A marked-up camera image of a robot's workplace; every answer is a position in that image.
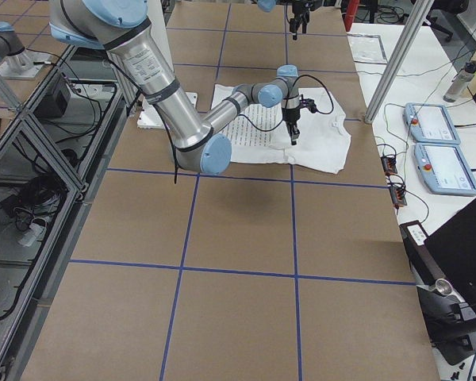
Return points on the aluminium frame post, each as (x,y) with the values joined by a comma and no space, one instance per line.
(408,35)

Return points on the lower teach pendant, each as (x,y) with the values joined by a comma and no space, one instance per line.
(444,169)

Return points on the teach pendant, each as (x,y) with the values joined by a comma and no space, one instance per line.
(444,169)
(430,123)

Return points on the black power adapter box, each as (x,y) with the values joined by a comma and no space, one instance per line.
(55,101)

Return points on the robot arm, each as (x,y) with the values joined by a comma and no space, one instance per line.
(124,29)
(268,5)

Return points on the grey water bottle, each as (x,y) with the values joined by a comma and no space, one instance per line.
(460,82)

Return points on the black laptop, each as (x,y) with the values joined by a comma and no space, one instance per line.
(453,247)

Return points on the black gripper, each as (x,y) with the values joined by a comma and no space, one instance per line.
(299,17)
(290,115)

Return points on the upper teach pendant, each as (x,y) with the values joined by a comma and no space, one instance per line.
(430,123)

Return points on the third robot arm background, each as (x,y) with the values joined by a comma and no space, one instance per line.
(15,61)

